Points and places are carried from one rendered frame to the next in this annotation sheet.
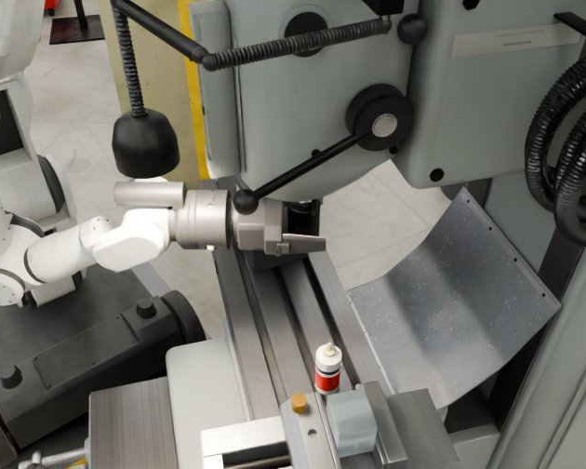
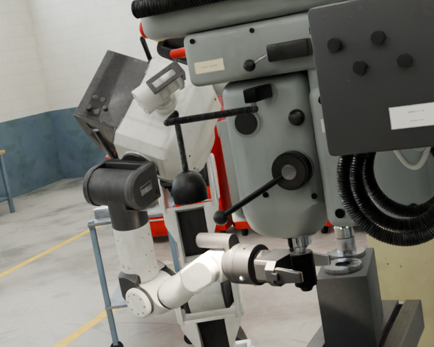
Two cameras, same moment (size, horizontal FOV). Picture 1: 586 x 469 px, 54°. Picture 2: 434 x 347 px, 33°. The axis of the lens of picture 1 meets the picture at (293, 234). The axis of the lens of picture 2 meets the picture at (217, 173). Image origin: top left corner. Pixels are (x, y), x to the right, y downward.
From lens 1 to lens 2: 1.02 m
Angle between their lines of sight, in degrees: 48
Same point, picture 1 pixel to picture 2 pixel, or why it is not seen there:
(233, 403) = not seen: outside the picture
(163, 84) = (416, 268)
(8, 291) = (142, 303)
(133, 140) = (176, 182)
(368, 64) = (284, 140)
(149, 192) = (213, 237)
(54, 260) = (169, 286)
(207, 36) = (223, 133)
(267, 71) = (234, 144)
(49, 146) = not seen: hidden behind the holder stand
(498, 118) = not seen: hidden behind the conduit
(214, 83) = (229, 160)
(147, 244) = (204, 269)
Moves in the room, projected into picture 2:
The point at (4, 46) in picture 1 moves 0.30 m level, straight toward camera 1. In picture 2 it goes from (164, 155) to (122, 180)
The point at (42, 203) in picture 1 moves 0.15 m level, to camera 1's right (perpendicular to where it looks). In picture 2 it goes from (213, 292) to (255, 297)
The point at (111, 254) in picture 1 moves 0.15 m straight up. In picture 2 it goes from (188, 277) to (176, 212)
